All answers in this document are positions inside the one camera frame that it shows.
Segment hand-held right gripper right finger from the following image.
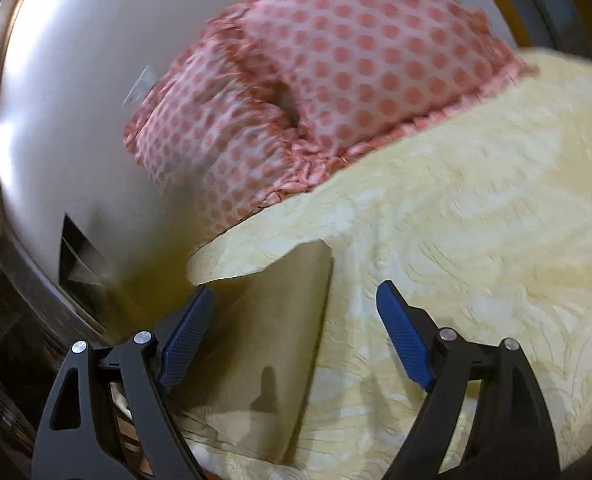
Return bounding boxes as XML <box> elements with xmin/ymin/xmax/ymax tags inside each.
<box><xmin>376</xmin><ymin>280</ymin><xmax>563</xmax><ymax>480</ymax></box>

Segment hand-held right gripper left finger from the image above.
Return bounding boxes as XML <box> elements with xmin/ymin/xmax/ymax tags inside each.
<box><xmin>31</xmin><ymin>285</ymin><xmax>216</xmax><ymax>480</ymax></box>

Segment beige pants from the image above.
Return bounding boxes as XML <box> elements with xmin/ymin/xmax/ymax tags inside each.
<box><xmin>168</xmin><ymin>241</ymin><xmax>334</xmax><ymax>467</ymax></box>

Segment pale yellow patterned bedsheet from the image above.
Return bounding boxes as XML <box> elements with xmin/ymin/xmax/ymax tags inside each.
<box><xmin>108</xmin><ymin>49</ymin><xmax>592</xmax><ymax>480</ymax></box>

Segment pink polka dot pillow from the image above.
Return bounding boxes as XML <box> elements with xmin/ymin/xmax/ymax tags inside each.
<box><xmin>123</xmin><ymin>0</ymin><xmax>539</xmax><ymax>236</ymax></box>

